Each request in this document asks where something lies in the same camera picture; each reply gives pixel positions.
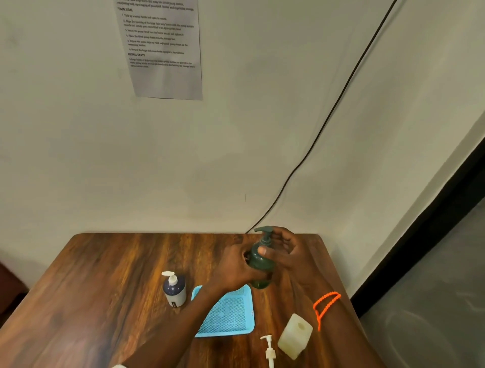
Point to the printed paper sheet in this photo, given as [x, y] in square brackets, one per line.
[163, 49]

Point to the dark green pump bottle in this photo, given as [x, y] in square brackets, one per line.
[262, 261]

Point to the person's right forearm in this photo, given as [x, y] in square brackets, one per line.
[341, 333]

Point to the white pump dispenser head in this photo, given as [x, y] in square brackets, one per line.
[269, 352]

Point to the person's left forearm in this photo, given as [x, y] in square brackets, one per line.
[178, 330]

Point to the person's left hand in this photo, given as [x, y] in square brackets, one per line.
[231, 267]

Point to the black baseboard strip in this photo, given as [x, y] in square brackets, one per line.
[424, 227]

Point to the light blue mesh tray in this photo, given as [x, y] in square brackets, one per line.
[231, 314]

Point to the navy and white pump bottle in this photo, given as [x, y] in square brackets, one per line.
[175, 290]

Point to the translucent square plastic bottle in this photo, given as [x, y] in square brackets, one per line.
[294, 336]

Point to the person's right thumb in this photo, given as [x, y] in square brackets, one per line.
[266, 251]

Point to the person's right hand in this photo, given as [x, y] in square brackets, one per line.
[293, 254]

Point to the person's left thumb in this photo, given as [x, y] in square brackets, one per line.
[259, 275]

